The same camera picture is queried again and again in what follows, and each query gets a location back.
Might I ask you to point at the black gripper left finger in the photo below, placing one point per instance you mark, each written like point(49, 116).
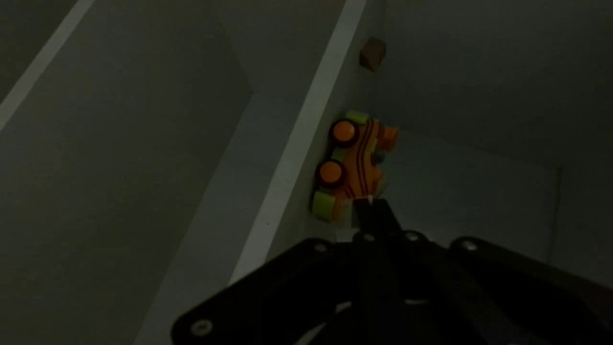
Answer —
point(304, 295)

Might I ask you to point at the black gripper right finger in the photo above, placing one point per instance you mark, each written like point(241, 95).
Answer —
point(473, 283)

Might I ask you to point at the white wooden cabinet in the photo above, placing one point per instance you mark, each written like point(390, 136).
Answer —
point(153, 153)

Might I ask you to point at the orange toy car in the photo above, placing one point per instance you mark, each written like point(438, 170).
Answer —
point(350, 168)

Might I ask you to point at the small brown object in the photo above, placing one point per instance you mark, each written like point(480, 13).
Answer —
point(371, 55)

